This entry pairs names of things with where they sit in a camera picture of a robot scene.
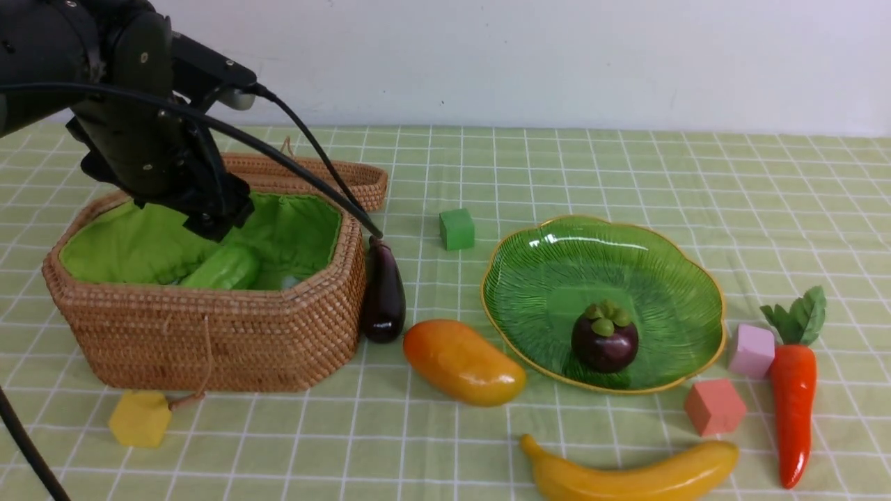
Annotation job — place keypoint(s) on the green glass leaf plate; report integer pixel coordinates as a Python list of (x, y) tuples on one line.
[(539, 280)]

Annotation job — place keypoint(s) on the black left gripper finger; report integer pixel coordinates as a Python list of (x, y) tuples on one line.
[(223, 209)]

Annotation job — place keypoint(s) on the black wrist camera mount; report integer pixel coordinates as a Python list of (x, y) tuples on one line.
[(206, 77)]

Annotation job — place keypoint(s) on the woven wicker basket lid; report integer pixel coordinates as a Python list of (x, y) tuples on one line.
[(334, 174)]

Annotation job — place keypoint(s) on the yellow foam cube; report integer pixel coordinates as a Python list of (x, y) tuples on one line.
[(140, 419)]

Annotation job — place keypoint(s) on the orange mango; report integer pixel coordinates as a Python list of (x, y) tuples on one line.
[(456, 360)]

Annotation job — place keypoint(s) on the dark purple eggplant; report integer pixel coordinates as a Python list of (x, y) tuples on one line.
[(383, 311)]

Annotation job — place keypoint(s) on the red carrot with leaves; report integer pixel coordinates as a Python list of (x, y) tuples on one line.
[(794, 374)]

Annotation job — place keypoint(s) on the green foam cube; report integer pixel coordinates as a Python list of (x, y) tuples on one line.
[(457, 229)]

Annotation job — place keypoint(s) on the yellow banana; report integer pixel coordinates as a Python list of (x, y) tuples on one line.
[(686, 476)]

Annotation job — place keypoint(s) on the pink foam cube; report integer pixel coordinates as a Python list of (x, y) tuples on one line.
[(752, 352)]

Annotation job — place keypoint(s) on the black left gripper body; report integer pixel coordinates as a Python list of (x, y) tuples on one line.
[(136, 51)]

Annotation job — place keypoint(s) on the purple mangosteen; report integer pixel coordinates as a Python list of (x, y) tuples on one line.
[(604, 338)]

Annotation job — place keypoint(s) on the woven wicker basket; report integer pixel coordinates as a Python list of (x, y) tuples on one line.
[(114, 277)]

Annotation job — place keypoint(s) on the salmon foam cube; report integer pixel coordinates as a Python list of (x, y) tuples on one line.
[(714, 407)]

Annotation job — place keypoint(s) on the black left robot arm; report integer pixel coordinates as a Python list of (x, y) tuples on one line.
[(53, 41)]

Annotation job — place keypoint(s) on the green chayote gourd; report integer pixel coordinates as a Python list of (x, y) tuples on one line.
[(232, 266)]

